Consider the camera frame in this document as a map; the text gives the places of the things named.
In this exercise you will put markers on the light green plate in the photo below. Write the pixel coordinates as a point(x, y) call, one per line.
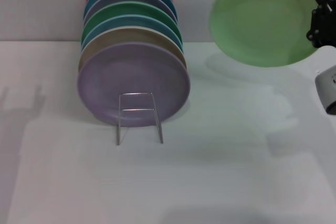
point(262, 22)

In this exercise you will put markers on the light blue plate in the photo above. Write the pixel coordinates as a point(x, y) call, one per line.
point(126, 22)

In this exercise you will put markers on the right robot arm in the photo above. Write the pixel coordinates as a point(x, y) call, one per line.
point(326, 90)

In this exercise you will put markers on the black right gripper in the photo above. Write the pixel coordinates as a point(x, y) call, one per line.
point(332, 24)

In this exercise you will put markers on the dark green plate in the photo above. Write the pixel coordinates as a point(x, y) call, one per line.
point(131, 9)

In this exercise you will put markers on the lilac plate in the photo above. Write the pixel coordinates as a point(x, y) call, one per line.
point(131, 72)

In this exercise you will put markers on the beige plate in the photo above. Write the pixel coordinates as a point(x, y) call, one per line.
point(118, 36)

